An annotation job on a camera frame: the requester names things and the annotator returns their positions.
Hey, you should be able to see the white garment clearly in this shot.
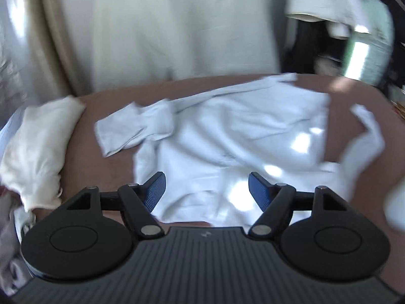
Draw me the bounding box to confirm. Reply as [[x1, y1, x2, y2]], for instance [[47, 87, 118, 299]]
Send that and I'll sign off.
[[94, 73, 385, 229]]

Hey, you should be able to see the cream pillow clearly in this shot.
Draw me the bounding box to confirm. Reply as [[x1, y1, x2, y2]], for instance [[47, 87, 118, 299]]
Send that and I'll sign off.
[[1, 96, 85, 211]]

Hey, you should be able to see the beige curtain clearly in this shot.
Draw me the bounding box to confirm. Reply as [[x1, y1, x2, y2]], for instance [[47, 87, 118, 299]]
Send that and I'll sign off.
[[24, 0, 91, 100]]

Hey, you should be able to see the silver plastic sheet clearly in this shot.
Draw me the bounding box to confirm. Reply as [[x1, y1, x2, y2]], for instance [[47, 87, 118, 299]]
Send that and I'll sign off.
[[0, 0, 42, 134]]

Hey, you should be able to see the mint green cloth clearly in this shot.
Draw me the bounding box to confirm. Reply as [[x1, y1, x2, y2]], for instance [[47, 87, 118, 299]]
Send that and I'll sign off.
[[342, 0, 395, 86]]

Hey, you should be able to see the cream fleece blanket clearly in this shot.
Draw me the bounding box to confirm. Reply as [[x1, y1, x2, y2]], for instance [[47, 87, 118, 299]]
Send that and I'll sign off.
[[56, 0, 365, 87]]

